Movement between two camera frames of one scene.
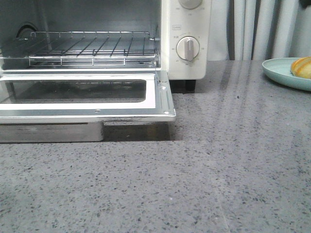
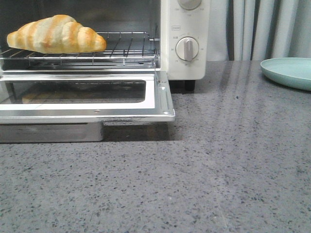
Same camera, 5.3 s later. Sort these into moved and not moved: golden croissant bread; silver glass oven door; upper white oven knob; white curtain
Moved: golden croissant bread
Not moved: white curtain; silver glass oven door; upper white oven knob
